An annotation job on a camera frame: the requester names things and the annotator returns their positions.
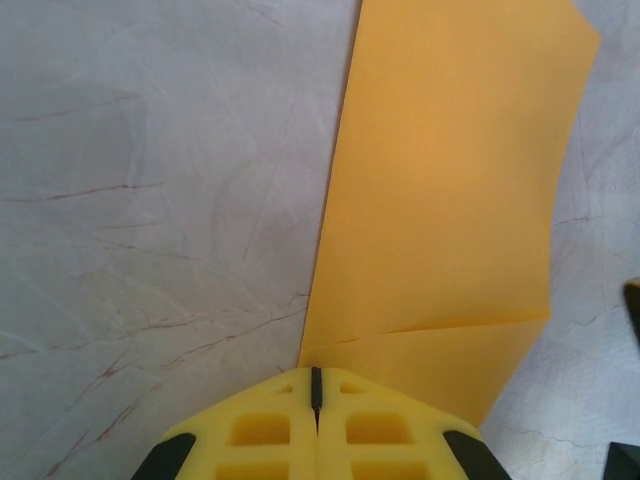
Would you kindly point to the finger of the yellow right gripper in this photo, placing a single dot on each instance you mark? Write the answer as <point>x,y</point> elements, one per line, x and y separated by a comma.
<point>632,310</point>

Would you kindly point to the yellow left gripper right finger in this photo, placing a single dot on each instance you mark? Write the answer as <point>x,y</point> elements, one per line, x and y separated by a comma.
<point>380,430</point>

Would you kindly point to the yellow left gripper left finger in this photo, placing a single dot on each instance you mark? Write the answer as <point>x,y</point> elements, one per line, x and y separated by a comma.
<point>260,430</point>

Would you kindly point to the orange cloth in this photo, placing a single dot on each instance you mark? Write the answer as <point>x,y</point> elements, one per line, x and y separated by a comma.
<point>450,175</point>

